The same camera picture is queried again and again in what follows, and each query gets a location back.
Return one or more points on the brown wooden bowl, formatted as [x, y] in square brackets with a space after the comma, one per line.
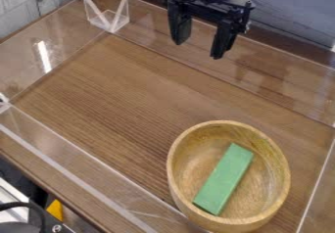
[264, 188]

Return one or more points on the clear acrylic wall panels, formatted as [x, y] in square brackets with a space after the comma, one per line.
[98, 101]

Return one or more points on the clear acrylic corner bracket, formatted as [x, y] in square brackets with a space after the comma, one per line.
[109, 20]

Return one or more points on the black device with screw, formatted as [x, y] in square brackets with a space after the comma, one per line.
[46, 223]

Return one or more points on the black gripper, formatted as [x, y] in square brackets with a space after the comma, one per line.
[229, 13]

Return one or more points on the green rectangular block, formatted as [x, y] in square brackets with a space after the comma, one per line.
[220, 186]

